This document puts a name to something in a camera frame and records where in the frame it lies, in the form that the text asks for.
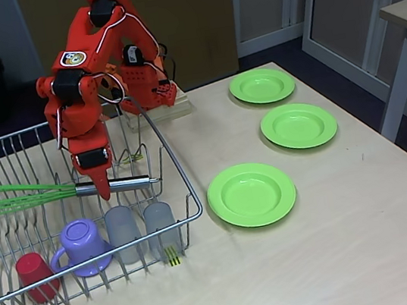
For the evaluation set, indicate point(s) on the yellow black striped tape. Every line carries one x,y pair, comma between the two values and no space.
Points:
133,158
173,256

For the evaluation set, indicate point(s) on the purple plastic mug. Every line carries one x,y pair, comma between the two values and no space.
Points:
81,243

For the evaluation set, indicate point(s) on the wooden base block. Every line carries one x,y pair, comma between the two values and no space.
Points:
181,107

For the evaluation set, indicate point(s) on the brown board panel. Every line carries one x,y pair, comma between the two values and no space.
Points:
189,28

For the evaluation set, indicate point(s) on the green plastic plate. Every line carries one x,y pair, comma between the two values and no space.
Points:
252,195
298,123
273,82

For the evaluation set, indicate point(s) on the red plastic cup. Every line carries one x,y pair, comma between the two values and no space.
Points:
34,273

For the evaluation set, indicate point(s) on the pale translucent plastic cup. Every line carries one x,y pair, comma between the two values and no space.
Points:
123,229

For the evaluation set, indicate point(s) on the orange clamp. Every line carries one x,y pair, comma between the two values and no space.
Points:
113,69

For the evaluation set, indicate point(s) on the red-orange gripper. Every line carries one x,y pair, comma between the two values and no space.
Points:
91,158

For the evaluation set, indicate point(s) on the smoky translucent plastic cup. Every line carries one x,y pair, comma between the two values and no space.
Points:
160,224

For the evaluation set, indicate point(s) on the red-orange robot arm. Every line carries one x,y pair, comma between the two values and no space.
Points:
102,41

